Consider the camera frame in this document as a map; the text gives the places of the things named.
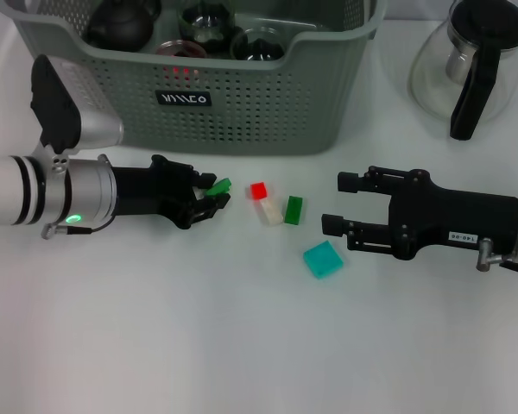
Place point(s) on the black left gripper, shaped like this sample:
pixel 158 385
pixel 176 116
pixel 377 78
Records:
pixel 151 194

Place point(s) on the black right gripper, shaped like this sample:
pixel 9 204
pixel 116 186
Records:
pixel 453 215

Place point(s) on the green toy brick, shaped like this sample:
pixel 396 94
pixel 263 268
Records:
pixel 219 186
pixel 293 210

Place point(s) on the glass teacup black sleeve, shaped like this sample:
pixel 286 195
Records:
pixel 207 21
pixel 166 48
pixel 259 47

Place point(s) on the grey perforated storage bin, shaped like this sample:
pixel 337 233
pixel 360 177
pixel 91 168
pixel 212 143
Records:
pixel 241 121

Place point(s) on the small red toy brick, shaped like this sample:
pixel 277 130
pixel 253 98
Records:
pixel 259 191

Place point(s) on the teal flat toy brick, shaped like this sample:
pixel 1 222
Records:
pixel 324 259

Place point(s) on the white toy brick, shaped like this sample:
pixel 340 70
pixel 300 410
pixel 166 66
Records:
pixel 271 212

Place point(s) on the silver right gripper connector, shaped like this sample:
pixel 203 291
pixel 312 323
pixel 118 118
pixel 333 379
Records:
pixel 484 255

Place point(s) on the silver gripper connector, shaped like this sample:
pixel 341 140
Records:
pixel 484 255
pixel 52 230

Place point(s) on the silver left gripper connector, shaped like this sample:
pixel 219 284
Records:
pixel 52 230

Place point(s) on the dark clay teapot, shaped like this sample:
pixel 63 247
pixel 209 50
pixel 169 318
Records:
pixel 121 26

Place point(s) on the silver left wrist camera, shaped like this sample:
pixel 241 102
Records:
pixel 69 108

